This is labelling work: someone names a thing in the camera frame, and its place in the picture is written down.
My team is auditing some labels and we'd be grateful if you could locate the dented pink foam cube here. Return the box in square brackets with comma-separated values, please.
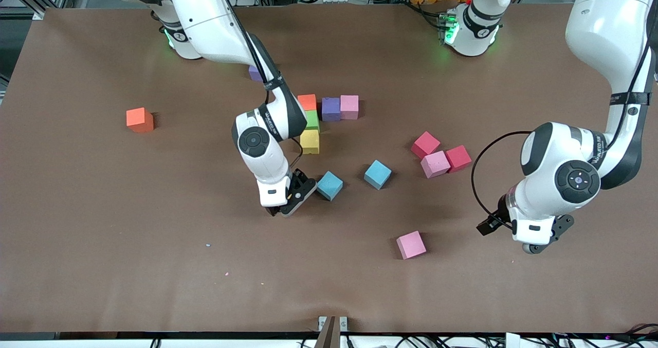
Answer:
[420, 151, 451, 179]

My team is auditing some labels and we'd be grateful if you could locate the red foam cube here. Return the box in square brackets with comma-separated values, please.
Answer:
[445, 144, 472, 173]
[413, 131, 442, 159]

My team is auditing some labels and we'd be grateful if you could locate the metal mount bracket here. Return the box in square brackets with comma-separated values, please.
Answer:
[318, 316, 349, 348]

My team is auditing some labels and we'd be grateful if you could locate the paper table cover sheet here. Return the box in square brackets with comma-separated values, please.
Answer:
[0, 3, 658, 334]

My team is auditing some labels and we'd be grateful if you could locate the black cable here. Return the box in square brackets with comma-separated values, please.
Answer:
[471, 9, 658, 230]
[221, 0, 305, 170]

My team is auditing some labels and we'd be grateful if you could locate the blue foam cube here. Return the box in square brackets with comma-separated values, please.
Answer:
[316, 171, 344, 202]
[363, 160, 393, 190]

